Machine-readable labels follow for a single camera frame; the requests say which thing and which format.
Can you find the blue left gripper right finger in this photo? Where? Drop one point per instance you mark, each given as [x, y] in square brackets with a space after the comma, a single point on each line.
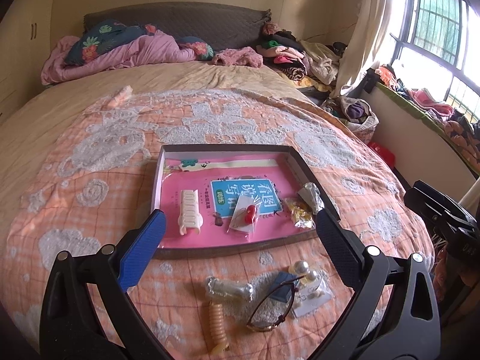
[343, 248]

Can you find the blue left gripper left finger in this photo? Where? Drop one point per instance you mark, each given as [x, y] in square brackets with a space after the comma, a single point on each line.
[138, 247]

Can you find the pearl bow earrings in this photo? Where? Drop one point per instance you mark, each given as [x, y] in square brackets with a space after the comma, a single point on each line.
[313, 291]

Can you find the white plastic hair claw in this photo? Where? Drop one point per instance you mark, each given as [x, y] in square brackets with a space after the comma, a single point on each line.
[189, 217]

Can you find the silver foil packet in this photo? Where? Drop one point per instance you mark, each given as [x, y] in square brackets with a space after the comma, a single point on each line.
[311, 196]

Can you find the blue jewelry box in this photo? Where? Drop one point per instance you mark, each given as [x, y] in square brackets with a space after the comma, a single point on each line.
[281, 287]

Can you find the red earrings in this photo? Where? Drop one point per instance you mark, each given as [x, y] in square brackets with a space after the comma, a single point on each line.
[245, 215]

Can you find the orange spiral hair clip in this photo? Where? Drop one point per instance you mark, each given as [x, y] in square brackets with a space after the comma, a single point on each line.
[217, 331]

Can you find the shallow cardboard box tray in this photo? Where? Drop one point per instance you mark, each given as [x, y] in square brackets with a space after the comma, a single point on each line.
[232, 198]

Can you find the clothes on window sill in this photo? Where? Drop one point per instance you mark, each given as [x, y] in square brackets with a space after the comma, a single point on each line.
[460, 131]

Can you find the red container on floor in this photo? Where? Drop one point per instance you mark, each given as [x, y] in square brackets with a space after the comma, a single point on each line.
[387, 156]

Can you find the bag of clothes on floor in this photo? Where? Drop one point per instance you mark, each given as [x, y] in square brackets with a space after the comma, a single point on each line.
[357, 115]

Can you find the beige bed sheet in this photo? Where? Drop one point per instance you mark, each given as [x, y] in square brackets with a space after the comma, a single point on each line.
[28, 134]

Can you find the barred window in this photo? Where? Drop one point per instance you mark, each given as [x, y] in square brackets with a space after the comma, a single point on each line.
[437, 49]

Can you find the pile of clothes on bed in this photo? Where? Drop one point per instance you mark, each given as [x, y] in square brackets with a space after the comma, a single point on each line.
[305, 64]

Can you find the pink crumpled quilt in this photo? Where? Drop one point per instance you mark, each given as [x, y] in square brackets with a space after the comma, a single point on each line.
[154, 49]

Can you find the dark floral pillow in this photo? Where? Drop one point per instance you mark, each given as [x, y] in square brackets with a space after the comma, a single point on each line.
[111, 33]

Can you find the pink fuzzy garment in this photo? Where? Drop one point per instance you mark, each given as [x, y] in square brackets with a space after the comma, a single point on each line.
[245, 56]

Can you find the dark grey headboard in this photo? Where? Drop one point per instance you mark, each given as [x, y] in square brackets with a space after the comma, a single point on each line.
[221, 26]

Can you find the cream wardrobe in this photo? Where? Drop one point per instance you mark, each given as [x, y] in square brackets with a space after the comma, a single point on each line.
[25, 46]

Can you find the cream window curtain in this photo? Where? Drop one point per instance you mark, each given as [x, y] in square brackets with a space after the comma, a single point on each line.
[366, 41]

